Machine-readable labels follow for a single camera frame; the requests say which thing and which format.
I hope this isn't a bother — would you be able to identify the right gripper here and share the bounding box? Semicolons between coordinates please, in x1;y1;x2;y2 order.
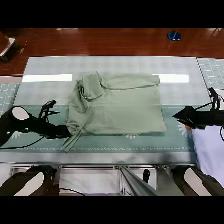
172;105;206;130

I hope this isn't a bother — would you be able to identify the silver frame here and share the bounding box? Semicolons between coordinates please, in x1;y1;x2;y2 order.
0;161;224;197

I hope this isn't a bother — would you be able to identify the white garment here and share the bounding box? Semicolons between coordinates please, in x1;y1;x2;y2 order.
191;125;224;188

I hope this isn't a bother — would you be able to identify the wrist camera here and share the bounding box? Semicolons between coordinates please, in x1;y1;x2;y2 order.
207;86;222;111
38;99;61;122

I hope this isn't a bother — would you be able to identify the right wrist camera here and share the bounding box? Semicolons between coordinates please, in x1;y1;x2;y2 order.
207;86;222;111

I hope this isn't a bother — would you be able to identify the black cable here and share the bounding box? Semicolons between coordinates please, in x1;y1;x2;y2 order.
0;134;47;150
58;186;86;197

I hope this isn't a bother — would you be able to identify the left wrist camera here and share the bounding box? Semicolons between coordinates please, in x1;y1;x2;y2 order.
38;99;61;122

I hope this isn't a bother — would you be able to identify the pale green shirt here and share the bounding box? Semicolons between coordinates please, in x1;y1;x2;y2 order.
60;70;168;153

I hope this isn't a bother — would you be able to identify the blue round object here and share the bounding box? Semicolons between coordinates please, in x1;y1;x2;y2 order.
166;30;183;42

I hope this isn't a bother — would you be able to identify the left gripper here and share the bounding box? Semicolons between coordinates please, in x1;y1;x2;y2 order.
43;122;73;140

